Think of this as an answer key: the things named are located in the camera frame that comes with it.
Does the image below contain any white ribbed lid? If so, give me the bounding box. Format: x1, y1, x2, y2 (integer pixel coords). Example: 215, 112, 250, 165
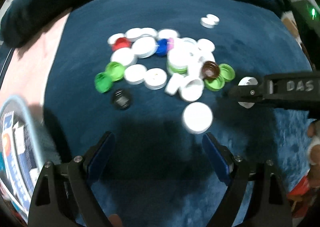
238, 77, 258, 109

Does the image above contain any large white lid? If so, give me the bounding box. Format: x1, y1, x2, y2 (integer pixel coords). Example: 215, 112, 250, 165
182, 102, 213, 134

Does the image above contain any blue mesh basket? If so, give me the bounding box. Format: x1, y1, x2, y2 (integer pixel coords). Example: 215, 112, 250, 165
1, 95, 41, 220

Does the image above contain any light green cap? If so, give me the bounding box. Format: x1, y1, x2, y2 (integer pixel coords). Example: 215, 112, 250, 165
219, 63, 235, 82

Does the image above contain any white cap pair right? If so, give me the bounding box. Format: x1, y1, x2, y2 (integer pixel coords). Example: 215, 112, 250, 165
206, 14, 220, 25

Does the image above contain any white cap pair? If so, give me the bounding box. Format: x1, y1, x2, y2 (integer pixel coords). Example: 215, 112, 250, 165
206, 14, 220, 25
200, 17, 215, 29

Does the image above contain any black cap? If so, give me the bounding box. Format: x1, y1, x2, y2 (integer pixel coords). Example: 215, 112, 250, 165
111, 89, 132, 110

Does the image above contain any white cap pair left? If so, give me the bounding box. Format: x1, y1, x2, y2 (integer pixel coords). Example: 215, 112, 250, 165
200, 17, 215, 29

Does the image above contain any pink bed sheet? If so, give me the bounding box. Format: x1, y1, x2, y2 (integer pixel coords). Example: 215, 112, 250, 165
1, 9, 71, 121

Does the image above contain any green flip cap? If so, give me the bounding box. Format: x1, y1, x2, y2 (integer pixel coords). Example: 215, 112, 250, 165
94, 62, 126, 93

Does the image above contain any blue cap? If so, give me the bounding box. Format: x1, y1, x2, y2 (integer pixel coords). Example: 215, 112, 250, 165
155, 38, 168, 57

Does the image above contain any red cap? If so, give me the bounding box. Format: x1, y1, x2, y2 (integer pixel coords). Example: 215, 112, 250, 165
112, 37, 131, 51

